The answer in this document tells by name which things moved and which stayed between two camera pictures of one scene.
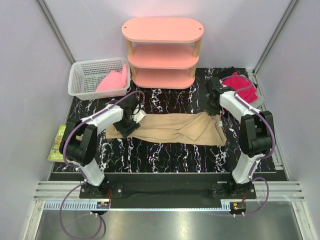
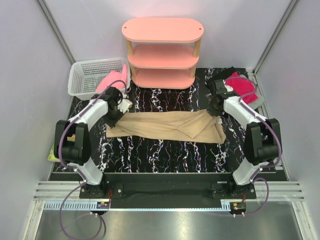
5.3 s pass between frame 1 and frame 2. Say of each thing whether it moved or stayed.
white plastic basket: stayed
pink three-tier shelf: stayed
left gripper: moved
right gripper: stayed
